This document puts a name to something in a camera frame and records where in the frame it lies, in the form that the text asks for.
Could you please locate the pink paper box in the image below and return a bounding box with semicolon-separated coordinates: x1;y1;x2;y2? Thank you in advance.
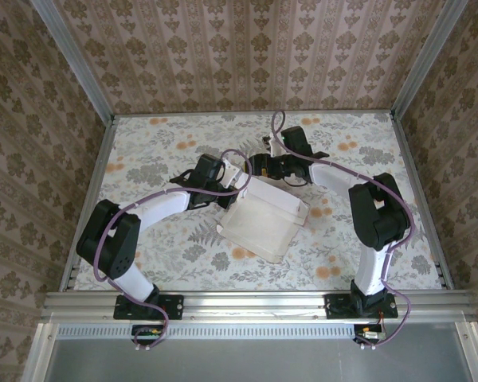
216;174;312;264

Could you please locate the floral table cover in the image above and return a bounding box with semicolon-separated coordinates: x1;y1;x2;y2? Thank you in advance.
74;112;443;291

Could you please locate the grey metal panel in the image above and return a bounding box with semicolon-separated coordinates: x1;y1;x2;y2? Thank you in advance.
43;337;475;382

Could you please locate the aluminium rear rail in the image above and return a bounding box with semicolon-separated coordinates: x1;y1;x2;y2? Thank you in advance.
112;107;396;119

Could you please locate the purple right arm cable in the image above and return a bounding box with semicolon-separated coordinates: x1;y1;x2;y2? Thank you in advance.
270;110;417;351

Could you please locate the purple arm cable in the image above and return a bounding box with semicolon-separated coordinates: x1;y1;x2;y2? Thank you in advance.
92;148;253;353
270;110;417;351

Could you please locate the aluminium side rail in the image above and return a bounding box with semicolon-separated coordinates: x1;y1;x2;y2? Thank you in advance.
59;115;119;294

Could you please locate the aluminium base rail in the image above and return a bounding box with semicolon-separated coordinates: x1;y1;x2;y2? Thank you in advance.
39;290;477;323

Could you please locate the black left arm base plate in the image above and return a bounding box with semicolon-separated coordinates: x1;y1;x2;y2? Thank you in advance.
113;293;185;322

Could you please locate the slotted grey cable duct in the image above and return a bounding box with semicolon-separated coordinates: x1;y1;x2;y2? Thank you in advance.
53;322;459;340

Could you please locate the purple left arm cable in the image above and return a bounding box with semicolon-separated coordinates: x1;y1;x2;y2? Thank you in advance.
92;148;253;353

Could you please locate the aluminium corner post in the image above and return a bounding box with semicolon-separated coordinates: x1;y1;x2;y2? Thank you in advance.
27;0;116;120
390;0;469;116

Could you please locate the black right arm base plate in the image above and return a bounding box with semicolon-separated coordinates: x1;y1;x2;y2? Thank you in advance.
324;293;399;320

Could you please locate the aluminium frame bar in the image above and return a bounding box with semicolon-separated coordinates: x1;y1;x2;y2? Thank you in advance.
456;320;478;382
22;322;57;382

